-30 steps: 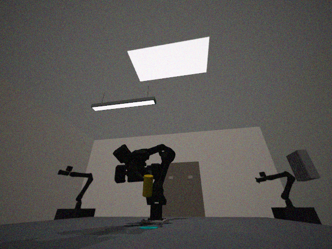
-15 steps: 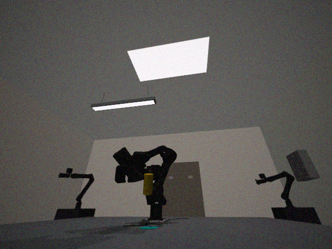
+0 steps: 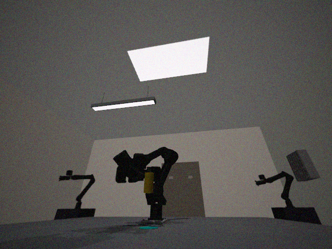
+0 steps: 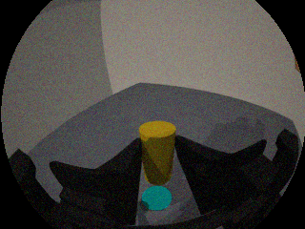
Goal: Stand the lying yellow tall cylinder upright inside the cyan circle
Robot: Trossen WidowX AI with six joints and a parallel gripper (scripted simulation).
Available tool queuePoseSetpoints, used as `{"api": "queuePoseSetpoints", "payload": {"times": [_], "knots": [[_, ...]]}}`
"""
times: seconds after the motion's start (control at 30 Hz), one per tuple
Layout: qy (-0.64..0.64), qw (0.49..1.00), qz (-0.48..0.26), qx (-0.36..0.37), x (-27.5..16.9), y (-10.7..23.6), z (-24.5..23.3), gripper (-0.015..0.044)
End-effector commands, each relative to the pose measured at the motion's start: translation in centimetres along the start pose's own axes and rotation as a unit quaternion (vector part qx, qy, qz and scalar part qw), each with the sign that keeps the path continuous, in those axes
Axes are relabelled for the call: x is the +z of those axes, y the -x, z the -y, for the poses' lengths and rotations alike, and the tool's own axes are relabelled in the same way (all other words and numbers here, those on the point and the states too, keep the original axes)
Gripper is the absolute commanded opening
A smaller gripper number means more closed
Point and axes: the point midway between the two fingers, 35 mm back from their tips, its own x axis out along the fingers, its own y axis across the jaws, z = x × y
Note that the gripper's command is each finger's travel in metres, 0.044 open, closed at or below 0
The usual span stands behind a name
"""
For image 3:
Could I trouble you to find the yellow tall cylinder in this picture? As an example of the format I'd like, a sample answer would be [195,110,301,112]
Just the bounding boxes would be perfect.
[144,173,154,193]

